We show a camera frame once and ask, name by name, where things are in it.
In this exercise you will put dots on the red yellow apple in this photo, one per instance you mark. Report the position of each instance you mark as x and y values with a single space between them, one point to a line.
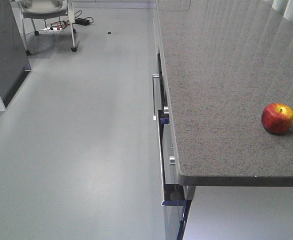
277 118

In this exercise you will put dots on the dark grey fridge body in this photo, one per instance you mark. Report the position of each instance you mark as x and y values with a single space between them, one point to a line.
14 63

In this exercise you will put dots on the grey granite kitchen island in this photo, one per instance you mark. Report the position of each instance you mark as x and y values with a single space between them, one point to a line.
223 62

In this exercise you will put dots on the black power adapter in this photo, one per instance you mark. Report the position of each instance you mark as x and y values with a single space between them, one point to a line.
82 21

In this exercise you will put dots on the white power strip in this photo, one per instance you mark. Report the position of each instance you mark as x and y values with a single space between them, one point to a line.
53 29

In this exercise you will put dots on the white rolling office chair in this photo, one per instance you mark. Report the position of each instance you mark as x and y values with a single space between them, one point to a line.
46 9

